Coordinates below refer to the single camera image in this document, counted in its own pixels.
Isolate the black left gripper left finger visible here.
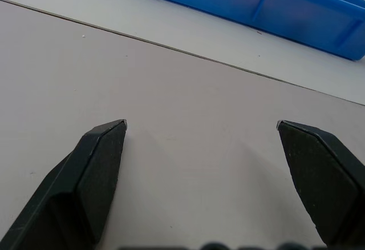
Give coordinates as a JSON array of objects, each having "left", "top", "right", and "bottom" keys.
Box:
[{"left": 0, "top": 119, "right": 128, "bottom": 250}]

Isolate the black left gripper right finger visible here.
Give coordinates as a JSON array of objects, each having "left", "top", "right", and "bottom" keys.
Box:
[{"left": 275, "top": 119, "right": 365, "bottom": 250}]

